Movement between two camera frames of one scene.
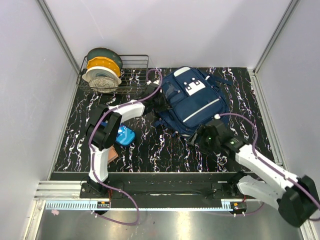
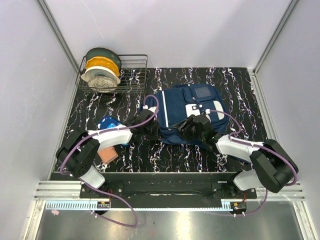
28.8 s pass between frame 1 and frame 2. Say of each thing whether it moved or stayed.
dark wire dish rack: stayed
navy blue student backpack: moved
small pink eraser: stayed
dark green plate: stayed
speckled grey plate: stayed
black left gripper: moved
